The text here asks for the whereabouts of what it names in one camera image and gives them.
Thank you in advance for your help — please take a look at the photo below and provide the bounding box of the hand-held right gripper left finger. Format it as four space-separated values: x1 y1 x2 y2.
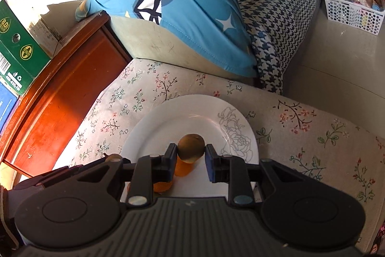
71 143 178 206

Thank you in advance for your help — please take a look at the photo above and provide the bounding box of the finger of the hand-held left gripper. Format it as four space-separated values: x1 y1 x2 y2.
101 154 132 165

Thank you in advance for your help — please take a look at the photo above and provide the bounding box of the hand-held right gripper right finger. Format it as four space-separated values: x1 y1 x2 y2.
205 144 313 206

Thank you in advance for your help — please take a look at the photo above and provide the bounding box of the orange mandarin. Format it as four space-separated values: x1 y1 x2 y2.
174 155 196 178
153 180 173 193

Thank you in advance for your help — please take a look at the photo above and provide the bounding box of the brown kiwi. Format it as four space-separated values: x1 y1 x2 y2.
178 133 206 162

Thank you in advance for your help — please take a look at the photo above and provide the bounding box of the white plate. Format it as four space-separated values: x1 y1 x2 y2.
120 94 260 203

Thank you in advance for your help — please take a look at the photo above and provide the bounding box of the blue box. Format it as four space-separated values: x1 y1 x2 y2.
0 79 20 131

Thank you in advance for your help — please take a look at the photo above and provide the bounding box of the floral tablecloth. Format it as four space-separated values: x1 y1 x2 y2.
68 58 385 251

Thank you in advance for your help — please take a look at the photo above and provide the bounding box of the pale green cushion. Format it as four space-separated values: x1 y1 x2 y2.
110 14 241 78

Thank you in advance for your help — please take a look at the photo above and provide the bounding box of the green box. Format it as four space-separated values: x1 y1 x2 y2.
0 0 51 95

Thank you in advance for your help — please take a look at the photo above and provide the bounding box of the beige cardboard carton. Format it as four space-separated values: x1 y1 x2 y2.
30 4 100 56

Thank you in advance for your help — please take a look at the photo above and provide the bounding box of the blue pillow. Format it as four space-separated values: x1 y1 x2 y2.
75 0 258 78

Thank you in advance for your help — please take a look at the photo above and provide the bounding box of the blue houndstooth bed sheet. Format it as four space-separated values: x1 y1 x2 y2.
207 0 330 95

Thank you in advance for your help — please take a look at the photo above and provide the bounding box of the dark floral cloth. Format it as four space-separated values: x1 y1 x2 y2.
371 215 385 254

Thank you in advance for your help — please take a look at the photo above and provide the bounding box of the white plastic basket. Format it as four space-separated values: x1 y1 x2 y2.
319 0 385 36

